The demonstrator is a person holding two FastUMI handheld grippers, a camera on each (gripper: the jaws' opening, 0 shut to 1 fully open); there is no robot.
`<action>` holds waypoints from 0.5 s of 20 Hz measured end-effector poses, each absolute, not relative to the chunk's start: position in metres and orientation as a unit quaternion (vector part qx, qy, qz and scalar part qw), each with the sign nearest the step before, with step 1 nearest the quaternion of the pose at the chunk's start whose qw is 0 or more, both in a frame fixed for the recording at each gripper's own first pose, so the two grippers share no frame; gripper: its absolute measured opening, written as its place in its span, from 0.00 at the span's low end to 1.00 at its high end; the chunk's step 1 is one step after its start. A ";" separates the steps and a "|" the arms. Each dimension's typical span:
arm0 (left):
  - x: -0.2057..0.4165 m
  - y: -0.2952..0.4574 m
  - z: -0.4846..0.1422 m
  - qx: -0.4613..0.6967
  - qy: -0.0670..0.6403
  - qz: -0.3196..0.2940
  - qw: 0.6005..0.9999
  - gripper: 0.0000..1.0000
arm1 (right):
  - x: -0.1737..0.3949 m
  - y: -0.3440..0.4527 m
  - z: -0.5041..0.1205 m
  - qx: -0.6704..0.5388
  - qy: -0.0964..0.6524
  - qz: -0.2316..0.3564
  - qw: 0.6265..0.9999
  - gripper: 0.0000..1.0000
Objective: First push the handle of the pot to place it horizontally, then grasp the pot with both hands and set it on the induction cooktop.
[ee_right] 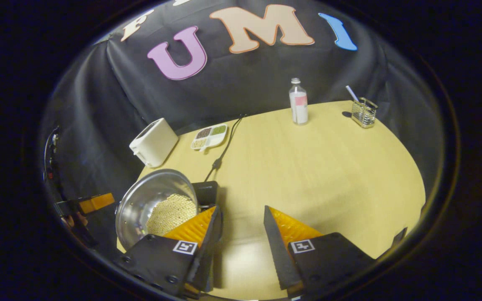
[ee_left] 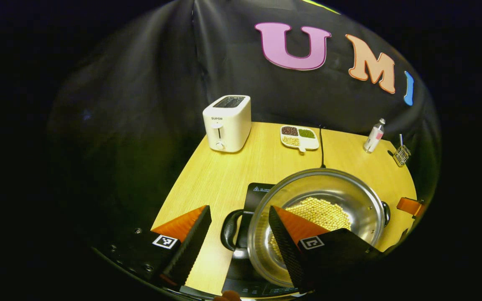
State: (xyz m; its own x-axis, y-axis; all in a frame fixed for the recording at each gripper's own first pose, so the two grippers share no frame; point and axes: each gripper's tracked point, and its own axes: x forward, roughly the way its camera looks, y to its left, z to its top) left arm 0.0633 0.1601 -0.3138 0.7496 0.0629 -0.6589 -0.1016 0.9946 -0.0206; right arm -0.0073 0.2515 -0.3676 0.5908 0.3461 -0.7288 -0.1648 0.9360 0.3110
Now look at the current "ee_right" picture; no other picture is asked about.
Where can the black induction cooktop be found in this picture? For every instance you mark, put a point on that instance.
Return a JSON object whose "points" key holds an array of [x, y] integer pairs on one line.
{"points": [[205, 193]]}

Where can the pile of yellow beans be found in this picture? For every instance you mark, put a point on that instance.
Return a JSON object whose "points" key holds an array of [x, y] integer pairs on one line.
{"points": [[170, 213]]}

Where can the clear bottle with pink label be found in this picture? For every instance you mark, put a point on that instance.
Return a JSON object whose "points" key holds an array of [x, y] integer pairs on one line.
{"points": [[298, 104]]}

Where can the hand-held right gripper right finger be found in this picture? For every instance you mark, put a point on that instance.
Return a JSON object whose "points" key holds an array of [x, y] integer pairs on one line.
{"points": [[276, 255]]}

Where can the white divided dish of beans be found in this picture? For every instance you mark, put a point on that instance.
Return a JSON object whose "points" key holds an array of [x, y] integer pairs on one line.
{"points": [[208, 137]]}

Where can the striped straw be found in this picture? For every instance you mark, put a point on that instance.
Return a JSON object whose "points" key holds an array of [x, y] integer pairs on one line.
{"points": [[351, 93]]}

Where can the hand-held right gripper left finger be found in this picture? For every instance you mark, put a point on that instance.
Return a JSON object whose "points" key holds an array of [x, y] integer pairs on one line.
{"points": [[205, 259]]}

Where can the white toaster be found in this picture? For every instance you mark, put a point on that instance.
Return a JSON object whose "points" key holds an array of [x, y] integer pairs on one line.
{"points": [[154, 142]]}

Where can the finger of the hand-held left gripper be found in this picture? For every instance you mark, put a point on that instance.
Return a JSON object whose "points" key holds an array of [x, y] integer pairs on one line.
{"points": [[96, 202]]}

